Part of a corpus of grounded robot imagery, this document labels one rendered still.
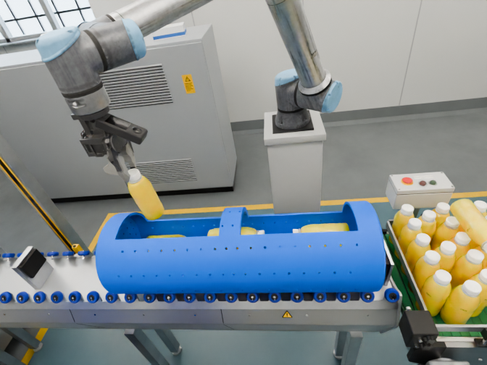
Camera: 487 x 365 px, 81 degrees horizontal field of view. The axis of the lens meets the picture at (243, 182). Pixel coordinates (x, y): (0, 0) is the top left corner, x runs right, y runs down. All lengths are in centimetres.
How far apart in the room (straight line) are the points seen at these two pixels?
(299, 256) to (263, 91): 300
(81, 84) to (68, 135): 232
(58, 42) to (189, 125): 188
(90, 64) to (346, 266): 81
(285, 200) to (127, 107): 153
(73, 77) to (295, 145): 112
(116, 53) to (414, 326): 104
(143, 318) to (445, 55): 380
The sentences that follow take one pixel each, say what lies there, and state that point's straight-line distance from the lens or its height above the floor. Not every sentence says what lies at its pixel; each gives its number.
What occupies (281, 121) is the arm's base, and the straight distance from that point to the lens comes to 160.
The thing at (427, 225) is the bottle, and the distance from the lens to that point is 120.
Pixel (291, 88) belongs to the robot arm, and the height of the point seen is 133.
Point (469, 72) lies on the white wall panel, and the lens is 428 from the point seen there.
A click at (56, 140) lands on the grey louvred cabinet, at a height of 78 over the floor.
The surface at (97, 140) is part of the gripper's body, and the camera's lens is 80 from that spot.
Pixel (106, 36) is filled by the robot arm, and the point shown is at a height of 178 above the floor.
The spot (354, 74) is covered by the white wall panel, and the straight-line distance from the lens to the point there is 376.
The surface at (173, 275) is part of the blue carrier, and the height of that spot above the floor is 114.
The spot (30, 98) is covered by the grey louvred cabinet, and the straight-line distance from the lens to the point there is 302.
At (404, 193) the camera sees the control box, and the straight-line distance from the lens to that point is 125.
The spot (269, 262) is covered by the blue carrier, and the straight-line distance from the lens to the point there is 86.
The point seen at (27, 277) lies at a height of 101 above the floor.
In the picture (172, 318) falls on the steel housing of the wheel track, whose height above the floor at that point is 86.
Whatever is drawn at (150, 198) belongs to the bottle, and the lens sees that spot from 90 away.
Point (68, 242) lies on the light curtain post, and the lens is 183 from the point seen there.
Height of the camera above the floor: 188
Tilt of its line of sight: 39 degrees down
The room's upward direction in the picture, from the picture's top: 10 degrees counter-clockwise
